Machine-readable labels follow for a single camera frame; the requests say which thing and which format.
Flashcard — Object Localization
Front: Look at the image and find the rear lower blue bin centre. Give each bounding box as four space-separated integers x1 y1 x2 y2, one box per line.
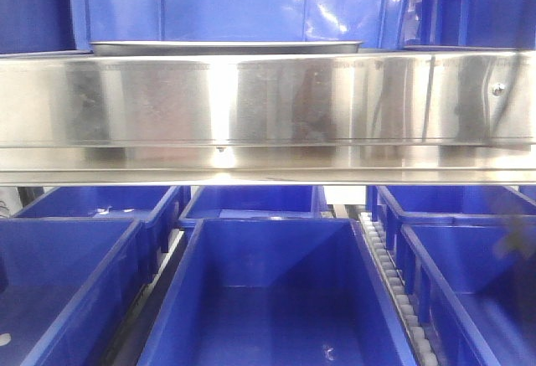
178 185 328 229

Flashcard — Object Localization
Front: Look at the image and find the stainless steel front rail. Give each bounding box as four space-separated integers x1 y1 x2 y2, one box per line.
1 50 535 186

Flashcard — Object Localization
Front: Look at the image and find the large blue bin left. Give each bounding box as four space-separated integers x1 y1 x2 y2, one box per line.
70 0 406 49

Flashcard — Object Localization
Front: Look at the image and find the white roller track centre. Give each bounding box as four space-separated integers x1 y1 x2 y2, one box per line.
358 209 440 365

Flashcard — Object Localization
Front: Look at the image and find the blue bin far right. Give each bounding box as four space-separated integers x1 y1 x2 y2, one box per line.
399 0 535 49

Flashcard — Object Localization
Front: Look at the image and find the silver metal tray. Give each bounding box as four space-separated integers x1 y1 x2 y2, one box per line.
90 40 363 56

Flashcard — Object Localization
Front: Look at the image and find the rear lower blue bin right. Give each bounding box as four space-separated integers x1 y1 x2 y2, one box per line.
375 185 535 230

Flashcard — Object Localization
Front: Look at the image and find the rail screw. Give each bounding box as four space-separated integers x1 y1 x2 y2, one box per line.
492 83 506 96

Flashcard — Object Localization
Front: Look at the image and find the rear lower blue bin left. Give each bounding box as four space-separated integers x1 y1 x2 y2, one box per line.
15 185 191 254

